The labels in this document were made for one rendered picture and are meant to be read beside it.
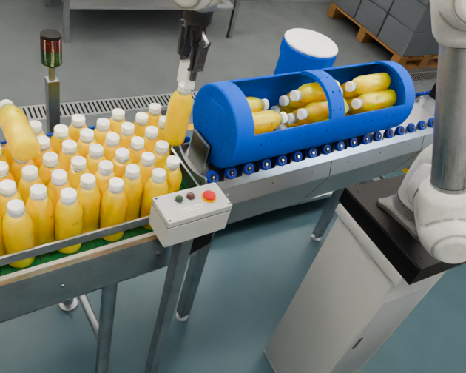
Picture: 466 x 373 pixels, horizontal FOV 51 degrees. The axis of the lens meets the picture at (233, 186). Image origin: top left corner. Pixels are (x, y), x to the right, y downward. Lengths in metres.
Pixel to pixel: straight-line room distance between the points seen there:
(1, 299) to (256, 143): 0.86
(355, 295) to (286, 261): 1.08
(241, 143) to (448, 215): 0.63
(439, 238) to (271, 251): 1.59
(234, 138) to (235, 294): 1.19
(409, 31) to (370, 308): 3.83
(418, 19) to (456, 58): 4.02
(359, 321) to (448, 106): 0.86
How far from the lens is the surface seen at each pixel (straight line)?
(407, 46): 5.22
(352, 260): 1.69
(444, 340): 2.91
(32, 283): 1.42
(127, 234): 1.48
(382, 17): 5.42
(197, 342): 2.35
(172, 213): 1.28
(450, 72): 1.14
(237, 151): 1.53
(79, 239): 1.38
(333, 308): 1.84
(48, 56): 1.64
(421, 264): 1.50
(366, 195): 1.63
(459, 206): 1.30
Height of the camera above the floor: 2.03
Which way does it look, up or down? 41 degrees down
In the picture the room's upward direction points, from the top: 18 degrees clockwise
